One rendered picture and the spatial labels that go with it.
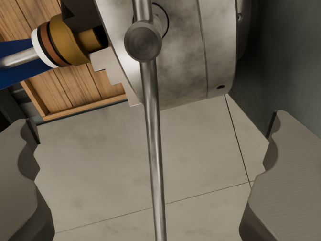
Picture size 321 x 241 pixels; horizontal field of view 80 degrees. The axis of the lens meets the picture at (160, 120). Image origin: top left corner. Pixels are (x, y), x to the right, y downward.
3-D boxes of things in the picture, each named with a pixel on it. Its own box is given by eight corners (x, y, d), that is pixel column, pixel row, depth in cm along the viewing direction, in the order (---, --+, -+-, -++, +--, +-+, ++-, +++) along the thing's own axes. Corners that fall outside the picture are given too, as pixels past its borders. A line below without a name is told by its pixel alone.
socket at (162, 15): (134, 3, 20) (131, 4, 17) (166, 1, 20) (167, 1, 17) (138, 38, 22) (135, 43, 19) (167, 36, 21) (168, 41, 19)
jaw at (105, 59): (149, 33, 30) (169, 104, 33) (153, 36, 35) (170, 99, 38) (86, 53, 32) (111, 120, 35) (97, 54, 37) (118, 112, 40)
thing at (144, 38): (140, 8, 20) (120, 24, 10) (161, 7, 20) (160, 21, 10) (143, 32, 21) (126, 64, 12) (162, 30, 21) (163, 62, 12)
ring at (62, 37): (76, -4, 27) (19, 17, 28) (103, 62, 31) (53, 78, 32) (97, 2, 35) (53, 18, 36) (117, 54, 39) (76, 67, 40)
